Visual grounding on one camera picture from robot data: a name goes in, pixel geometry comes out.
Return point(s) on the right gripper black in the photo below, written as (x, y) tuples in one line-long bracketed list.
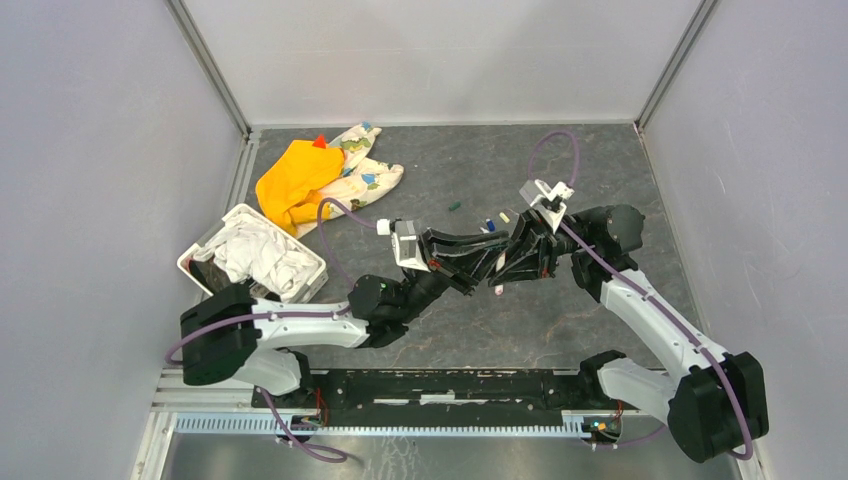
[(527, 266)]

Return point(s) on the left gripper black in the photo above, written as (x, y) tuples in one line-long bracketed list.
[(465, 263)]

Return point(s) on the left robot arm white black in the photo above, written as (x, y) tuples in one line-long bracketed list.
[(234, 336)]

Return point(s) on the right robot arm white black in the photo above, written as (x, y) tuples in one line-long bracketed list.
[(713, 402)]

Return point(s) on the cream patterned cloth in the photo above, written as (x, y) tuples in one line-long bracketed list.
[(361, 181)]

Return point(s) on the yellow orange cloth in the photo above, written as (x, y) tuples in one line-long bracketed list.
[(288, 194)]

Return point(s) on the white cloth in basket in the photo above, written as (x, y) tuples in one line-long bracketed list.
[(250, 245)]

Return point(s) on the white laundry basket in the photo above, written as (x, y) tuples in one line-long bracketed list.
[(307, 293)]

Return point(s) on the black garment in basket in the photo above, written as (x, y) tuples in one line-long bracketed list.
[(214, 279)]

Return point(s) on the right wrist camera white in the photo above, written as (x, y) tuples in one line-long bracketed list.
[(549, 202)]

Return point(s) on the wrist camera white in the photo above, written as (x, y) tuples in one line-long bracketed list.
[(549, 202), (405, 245)]

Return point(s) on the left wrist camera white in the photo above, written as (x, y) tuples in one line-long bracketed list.
[(405, 245)]

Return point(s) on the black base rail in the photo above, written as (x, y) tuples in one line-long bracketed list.
[(446, 398)]

